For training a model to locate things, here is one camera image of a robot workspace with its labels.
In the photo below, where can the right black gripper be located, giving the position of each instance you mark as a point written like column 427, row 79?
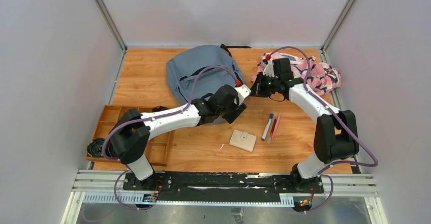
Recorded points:
column 257, row 90

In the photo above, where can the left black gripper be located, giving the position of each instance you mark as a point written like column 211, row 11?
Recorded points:
column 235, row 113

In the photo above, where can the beige snap wallet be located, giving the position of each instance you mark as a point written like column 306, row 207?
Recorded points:
column 243, row 140

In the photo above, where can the blue cap marker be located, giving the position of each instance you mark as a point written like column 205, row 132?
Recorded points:
column 267, row 126

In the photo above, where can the pink pen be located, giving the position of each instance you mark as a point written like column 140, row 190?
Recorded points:
column 277, row 124

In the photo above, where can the blue student backpack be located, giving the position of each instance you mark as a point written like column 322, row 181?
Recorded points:
column 201, row 70

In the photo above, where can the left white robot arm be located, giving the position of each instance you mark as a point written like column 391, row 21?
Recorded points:
column 133, row 131

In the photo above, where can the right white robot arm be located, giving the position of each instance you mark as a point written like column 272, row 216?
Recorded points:
column 335, row 129

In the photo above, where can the pink floral cloth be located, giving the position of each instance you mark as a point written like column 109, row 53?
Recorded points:
column 321, row 77

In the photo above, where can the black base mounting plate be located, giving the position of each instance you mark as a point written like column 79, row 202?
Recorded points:
column 222, row 186

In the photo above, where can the wooden compartment tray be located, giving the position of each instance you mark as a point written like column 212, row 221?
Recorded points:
column 157, row 150

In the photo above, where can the green patterned rolled sock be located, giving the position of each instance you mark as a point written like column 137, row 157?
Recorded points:
column 94, row 148

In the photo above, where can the aluminium frame rail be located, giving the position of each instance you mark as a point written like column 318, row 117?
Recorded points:
column 100, row 186

